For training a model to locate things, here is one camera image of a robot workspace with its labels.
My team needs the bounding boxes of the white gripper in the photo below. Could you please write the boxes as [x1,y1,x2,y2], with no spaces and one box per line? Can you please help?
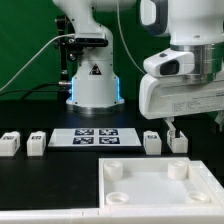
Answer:
[139,75,224,138]

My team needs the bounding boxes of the white L-shaped obstacle fence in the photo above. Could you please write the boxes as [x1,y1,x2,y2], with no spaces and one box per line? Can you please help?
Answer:
[0,160,224,224]

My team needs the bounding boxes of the white square tabletop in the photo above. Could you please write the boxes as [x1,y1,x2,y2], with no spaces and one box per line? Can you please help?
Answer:
[99,157,224,208]

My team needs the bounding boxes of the black cable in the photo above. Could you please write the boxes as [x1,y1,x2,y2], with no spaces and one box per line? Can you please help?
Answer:
[0,81,72,100]

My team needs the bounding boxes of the white cable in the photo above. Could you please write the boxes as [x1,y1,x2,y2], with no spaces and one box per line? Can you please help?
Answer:
[0,33,76,93]

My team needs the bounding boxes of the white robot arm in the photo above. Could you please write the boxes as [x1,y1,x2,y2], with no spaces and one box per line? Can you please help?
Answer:
[52,0,224,125]

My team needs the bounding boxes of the white fiducial marker sheet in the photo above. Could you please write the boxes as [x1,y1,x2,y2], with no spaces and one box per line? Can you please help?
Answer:
[48,128,141,147]

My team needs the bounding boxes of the black camera stand pole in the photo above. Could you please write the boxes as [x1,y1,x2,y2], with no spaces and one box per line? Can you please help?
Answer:
[55,15,74,101]

